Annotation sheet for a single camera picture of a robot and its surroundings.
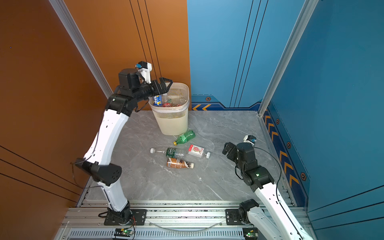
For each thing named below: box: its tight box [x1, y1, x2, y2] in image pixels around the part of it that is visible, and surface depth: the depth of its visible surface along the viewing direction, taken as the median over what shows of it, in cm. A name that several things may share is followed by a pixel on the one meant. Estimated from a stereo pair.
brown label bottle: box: [167, 157, 195, 169], surface depth 89 cm
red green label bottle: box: [163, 98, 172, 108], surface depth 96 cm
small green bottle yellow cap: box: [173, 130, 196, 146], surface depth 101 cm
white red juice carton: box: [188, 144, 205, 158], surface depth 95 cm
